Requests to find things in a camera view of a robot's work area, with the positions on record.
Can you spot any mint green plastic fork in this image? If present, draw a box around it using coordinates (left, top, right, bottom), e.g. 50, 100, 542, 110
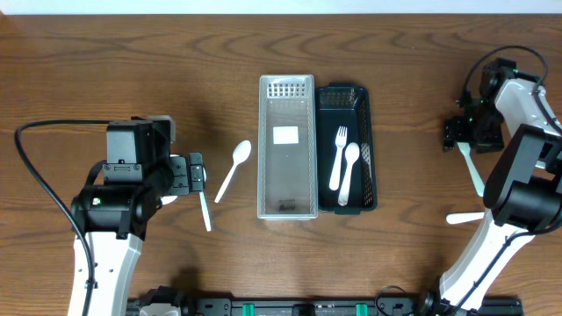
457, 142, 485, 197

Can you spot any white plastic spoon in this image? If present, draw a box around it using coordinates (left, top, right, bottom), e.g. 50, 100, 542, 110
338, 142, 360, 206

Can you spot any white plastic fork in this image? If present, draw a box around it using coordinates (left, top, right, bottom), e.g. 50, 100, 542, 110
328, 126, 348, 190

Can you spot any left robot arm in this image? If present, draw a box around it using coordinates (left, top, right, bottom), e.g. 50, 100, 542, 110
68, 115, 205, 315

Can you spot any white spoon under left arm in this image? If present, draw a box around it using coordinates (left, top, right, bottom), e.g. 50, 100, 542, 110
160, 196, 177, 205

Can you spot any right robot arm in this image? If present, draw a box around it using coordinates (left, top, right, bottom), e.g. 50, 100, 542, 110
427, 58, 561, 315

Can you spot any white utensil under right arm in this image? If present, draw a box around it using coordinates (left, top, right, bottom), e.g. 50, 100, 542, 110
446, 212, 485, 225

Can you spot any white spoon near left gripper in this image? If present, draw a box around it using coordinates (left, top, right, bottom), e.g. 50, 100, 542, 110
214, 140, 252, 204

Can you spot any white label in basket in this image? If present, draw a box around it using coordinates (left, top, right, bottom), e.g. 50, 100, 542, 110
273, 126, 299, 145

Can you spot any clear plastic mesh basket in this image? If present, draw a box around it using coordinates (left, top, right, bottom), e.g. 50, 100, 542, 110
257, 75, 318, 220

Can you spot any dark green mesh basket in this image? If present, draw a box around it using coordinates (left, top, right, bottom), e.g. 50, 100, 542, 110
315, 83, 378, 215

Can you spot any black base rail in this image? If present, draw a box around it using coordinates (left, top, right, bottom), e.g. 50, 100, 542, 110
126, 285, 526, 316

